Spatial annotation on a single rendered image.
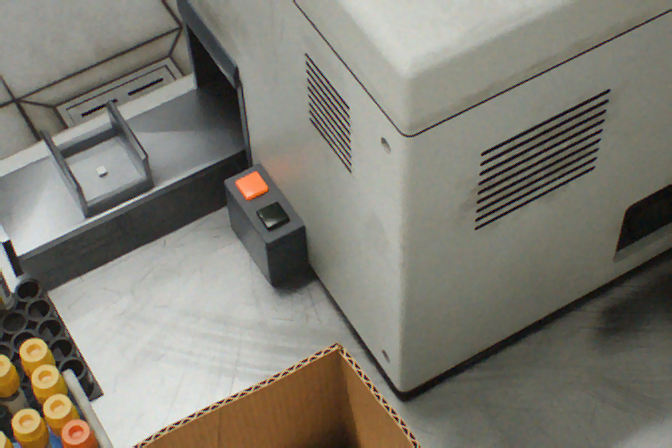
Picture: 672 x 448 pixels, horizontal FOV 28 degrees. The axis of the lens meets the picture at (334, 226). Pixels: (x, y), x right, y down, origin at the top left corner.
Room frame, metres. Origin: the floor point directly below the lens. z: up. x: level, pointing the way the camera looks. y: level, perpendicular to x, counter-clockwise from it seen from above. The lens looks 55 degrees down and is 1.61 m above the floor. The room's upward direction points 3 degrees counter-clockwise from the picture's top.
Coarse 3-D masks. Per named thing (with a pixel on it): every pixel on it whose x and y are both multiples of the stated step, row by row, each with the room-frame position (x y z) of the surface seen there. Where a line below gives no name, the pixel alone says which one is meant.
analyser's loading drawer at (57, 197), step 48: (192, 96) 0.61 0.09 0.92; (48, 144) 0.55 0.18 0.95; (96, 144) 0.58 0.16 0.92; (144, 144) 0.57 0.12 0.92; (192, 144) 0.57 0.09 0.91; (240, 144) 0.57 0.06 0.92; (0, 192) 0.54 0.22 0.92; (48, 192) 0.54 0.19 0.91; (96, 192) 0.53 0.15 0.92; (144, 192) 0.53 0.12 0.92; (0, 240) 0.49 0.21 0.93; (48, 240) 0.50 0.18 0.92
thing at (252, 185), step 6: (252, 174) 0.53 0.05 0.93; (240, 180) 0.53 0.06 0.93; (246, 180) 0.53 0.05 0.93; (252, 180) 0.53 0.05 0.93; (258, 180) 0.53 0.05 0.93; (240, 186) 0.52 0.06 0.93; (246, 186) 0.52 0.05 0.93; (252, 186) 0.52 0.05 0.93; (258, 186) 0.52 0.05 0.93; (264, 186) 0.52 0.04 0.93; (246, 192) 0.52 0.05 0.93; (252, 192) 0.52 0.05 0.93; (258, 192) 0.52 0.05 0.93; (246, 198) 0.51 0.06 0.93
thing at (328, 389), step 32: (320, 352) 0.34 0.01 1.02; (256, 384) 0.33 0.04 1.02; (288, 384) 0.33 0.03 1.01; (320, 384) 0.34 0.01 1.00; (352, 384) 0.33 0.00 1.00; (192, 416) 0.31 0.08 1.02; (224, 416) 0.32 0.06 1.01; (256, 416) 0.32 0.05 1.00; (288, 416) 0.33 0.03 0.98; (320, 416) 0.34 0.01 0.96; (352, 416) 0.33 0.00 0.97; (384, 416) 0.31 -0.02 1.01
